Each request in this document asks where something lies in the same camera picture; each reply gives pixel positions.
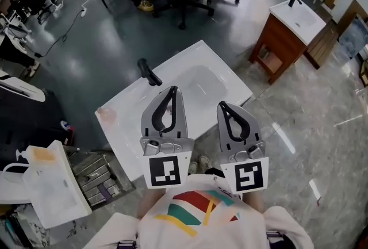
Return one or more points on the wooden vanity cabinet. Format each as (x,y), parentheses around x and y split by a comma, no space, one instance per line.
(276,41)

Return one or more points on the person's right forearm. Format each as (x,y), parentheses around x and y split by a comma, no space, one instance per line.
(254,202)

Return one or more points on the framed blue painting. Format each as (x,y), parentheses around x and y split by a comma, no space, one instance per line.
(355,38)

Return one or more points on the person's right white shoe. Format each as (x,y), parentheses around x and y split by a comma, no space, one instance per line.
(205,162)

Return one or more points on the black equipment case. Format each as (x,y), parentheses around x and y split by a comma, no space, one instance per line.
(28,124)

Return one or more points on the person's left forearm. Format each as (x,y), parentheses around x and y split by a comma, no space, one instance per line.
(148,204)

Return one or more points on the white power strip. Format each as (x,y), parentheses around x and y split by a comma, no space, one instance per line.
(83,12)

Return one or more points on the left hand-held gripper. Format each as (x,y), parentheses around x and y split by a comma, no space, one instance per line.
(165,170)

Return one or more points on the person's black trousers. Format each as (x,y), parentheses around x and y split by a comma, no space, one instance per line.
(215,172)

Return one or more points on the person's left white shoe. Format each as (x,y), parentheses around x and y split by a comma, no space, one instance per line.
(193,168)

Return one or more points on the purple phone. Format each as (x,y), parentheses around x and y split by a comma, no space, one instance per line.
(105,192)

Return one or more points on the white printed t-shirt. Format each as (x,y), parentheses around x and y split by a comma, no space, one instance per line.
(172,230)

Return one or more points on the black lever sink faucet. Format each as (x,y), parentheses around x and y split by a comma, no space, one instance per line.
(148,71)

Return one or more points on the white curved device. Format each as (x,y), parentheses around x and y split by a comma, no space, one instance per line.
(23,89)

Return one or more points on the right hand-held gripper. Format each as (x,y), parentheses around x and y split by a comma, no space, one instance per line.
(248,176)

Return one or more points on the person's white shoe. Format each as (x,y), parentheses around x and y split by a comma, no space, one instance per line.
(205,162)
(193,168)

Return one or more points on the white basin with orange label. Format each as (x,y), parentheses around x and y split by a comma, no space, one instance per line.
(57,184)

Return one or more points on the white rectangular sink basin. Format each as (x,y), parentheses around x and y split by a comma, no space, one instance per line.
(126,133)

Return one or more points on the translucent plastic bottle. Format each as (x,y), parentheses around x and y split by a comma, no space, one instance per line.
(107,115)

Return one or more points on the wooden slat panel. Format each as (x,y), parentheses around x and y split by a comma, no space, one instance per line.
(322,46)

